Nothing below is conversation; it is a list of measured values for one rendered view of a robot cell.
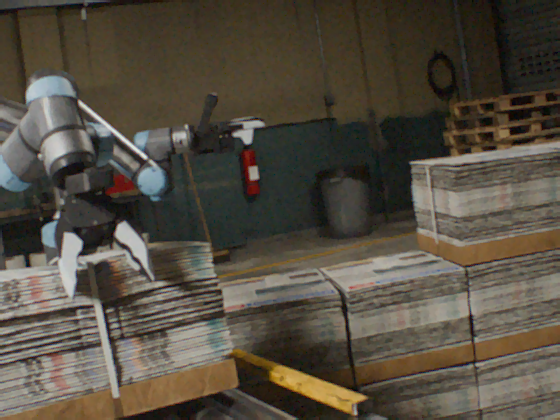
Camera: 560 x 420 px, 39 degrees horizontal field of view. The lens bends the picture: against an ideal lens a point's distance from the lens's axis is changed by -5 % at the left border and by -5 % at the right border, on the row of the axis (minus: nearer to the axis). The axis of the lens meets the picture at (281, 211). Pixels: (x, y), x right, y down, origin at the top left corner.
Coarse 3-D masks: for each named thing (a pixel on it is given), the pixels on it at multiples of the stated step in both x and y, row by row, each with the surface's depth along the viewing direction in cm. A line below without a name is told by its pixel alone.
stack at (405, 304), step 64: (384, 256) 218; (512, 256) 188; (256, 320) 180; (320, 320) 181; (384, 320) 184; (448, 320) 184; (512, 320) 186; (256, 384) 181; (384, 384) 183; (448, 384) 185; (512, 384) 187
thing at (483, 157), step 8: (480, 152) 220; (488, 152) 213; (496, 152) 212; (504, 152) 204; (512, 152) 200; (520, 152) 195; (528, 152) 190; (536, 152) 186; (544, 152) 184; (552, 152) 185; (424, 160) 218; (432, 160) 212; (440, 160) 207; (448, 160) 203; (456, 160) 196; (464, 160) 189; (472, 160) 188; (480, 160) 183; (488, 160) 183; (496, 160) 183
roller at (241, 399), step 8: (216, 392) 129; (224, 392) 127; (232, 392) 126; (240, 392) 126; (208, 400) 130; (216, 400) 127; (224, 400) 125; (232, 400) 123; (240, 400) 122; (248, 400) 121; (256, 400) 121; (216, 408) 127; (224, 408) 124; (232, 408) 122; (240, 408) 120; (248, 408) 118; (256, 408) 117; (264, 408) 116; (272, 408) 116; (232, 416) 122; (240, 416) 119; (248, 416) 117; (256, 416) 115; (264, 416) 114; (272, 416) 113; (280, 416) 112; (288, 416) 111
